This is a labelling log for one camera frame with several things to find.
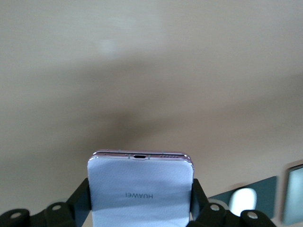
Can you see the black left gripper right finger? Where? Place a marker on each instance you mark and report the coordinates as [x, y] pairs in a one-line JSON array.
[[213, 215]]

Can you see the lilac flip phone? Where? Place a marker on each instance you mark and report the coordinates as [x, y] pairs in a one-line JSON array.
[[139, 179]]

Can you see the silver closed laptop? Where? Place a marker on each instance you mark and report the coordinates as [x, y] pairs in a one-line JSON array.
[[294, 196]]

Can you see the white computer mouse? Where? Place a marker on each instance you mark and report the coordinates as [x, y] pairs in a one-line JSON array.
[[243, 198]]

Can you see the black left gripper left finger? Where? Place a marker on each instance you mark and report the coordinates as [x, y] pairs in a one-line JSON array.
[[59, 212]]

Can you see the black mouse pad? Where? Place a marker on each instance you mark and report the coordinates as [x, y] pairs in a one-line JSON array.
[[266, 194]]

